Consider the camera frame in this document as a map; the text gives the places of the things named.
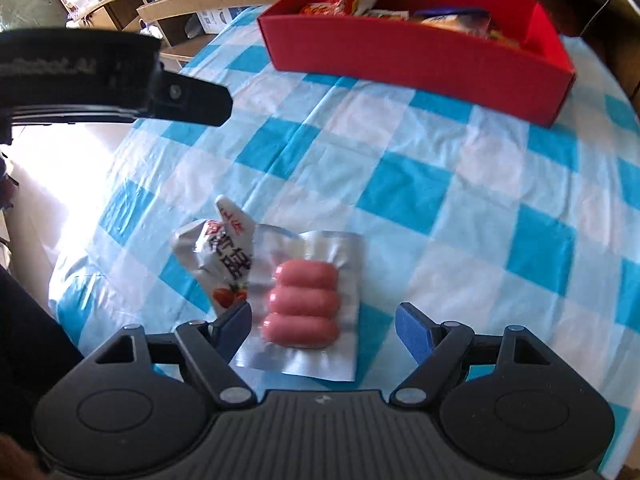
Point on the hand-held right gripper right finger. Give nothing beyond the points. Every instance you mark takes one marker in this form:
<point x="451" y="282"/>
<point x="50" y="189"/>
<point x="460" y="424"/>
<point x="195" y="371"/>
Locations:
<point x="412" y="332"/>

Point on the clear bread packet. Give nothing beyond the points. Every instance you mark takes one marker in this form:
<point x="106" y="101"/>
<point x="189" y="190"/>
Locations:
<point x="455" y="19"/>

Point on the blue checkered tablecloth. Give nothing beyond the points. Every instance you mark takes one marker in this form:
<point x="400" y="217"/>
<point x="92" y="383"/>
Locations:
<point x="400" y="160"/>

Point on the silver red-print snack packet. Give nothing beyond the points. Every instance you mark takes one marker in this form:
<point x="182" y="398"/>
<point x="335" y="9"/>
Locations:
<point x="220" y="255"/>

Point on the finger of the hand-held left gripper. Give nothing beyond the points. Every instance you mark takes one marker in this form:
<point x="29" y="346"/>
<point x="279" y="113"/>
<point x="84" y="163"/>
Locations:
<point x="195" y="100"/>

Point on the red cardboard box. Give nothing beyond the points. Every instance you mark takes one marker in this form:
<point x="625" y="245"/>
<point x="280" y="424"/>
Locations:
<point x="425" y="65"/>

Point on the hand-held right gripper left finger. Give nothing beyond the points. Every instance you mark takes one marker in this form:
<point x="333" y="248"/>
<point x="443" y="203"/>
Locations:
<point x="235" y="330"/>

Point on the clear sausage packet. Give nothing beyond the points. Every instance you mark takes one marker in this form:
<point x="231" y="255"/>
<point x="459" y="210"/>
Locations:
<point x="300" y="300"/>

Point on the small white box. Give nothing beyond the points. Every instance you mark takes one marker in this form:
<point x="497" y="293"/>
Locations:
<point x="220" y="20"/>

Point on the person's dark clothing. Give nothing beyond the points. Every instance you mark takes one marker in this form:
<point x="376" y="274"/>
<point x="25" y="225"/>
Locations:
<point x="30" y="340"/>

